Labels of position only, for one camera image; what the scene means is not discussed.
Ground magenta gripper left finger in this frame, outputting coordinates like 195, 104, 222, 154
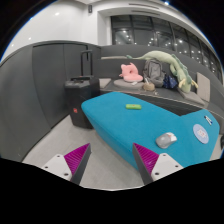
42, 142, 92, 186

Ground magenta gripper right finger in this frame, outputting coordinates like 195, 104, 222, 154
132, 142, 184, 186

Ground grey white computer mouse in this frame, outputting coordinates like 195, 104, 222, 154
156, 132, 177, 149

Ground teal upholstered bench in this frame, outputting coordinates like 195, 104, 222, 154
81, 92, 220, 167

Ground green case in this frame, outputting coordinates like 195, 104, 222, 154
126, 104, 142, 110

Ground black rolling suitcase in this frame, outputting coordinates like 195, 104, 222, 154
64, 50, 100, 129

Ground small brown round pouch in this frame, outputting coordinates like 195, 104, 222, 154
143, 83, 155, 91

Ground small black white marker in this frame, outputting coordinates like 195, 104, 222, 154
204, 116, 213, 125

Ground round grey seat cushion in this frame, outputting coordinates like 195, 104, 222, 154
114, 79, 143, 89

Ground dark blue bag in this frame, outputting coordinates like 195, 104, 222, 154
163, 75, 178, 89

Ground pink plush toy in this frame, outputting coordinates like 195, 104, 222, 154
120, 63, 143, 82

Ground grey backpack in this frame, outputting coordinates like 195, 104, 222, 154
143, 59, 165, 87

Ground grey square cushion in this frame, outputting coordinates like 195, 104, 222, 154
197, 73, 210, 102

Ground long green plush dragon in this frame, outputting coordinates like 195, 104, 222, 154
125, 50, 199, 93

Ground grey built-in sofa bench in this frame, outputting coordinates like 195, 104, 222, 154
97, 45, 224, 133

